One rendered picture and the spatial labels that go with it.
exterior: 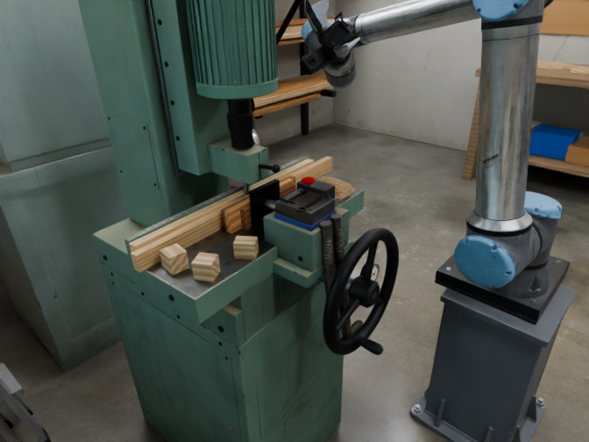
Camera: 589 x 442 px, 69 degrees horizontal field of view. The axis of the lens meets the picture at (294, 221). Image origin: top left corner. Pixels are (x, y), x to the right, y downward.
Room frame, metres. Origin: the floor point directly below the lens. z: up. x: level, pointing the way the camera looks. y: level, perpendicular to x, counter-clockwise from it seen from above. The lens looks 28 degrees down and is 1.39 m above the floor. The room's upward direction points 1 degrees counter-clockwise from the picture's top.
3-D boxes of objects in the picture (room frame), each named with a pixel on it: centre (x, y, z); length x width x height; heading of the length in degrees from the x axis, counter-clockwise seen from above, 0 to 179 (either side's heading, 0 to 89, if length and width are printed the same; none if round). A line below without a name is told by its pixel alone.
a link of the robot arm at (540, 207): (1.05, -0.65, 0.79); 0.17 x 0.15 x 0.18; 131
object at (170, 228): (0.97, 0.14, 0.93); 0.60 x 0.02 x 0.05; 141
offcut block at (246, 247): (0.77, 0.10, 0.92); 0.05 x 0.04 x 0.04; 82
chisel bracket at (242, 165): (0.98, 0.13, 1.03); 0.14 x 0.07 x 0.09; 51
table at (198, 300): (0.89, 0.04, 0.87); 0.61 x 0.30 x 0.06; 141
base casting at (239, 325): (1.04, 0.21, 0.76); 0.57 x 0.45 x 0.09; 51
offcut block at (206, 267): (0.69, 0.17, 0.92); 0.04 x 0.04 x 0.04; 76
